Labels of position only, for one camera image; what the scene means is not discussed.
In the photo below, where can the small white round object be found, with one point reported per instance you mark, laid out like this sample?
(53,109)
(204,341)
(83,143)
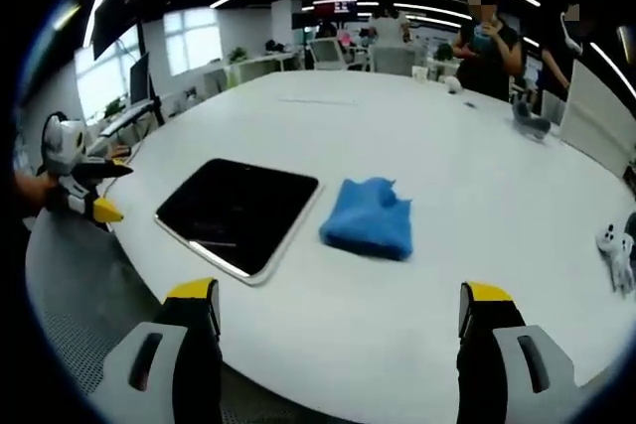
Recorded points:
(453,84)

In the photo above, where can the computer monitor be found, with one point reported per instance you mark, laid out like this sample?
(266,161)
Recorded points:
(139,79)

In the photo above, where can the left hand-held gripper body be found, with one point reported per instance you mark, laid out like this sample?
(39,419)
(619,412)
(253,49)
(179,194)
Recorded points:
(62,146)

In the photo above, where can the white cup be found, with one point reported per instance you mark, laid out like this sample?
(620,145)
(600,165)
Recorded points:
(420,73)

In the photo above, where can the red wall screen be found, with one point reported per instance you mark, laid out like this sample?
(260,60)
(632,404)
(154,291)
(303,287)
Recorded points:
(335,7)

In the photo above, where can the green potted plant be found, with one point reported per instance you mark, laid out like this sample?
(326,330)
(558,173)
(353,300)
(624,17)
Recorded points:
(238,54)

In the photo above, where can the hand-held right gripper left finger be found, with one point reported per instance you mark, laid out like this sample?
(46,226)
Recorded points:
(164,364)

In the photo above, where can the black tablet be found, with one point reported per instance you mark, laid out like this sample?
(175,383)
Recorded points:
(238,218)

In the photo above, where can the grey plush toy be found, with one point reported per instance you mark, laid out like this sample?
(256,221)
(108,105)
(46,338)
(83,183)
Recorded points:
(530,122)

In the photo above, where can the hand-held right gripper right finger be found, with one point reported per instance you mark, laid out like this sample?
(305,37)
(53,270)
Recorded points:
(507,364)

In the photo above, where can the blue cleaning cloth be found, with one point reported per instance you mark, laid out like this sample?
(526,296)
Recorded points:
(370,220)

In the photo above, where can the white chair back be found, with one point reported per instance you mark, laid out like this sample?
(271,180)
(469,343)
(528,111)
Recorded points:
(601,116)

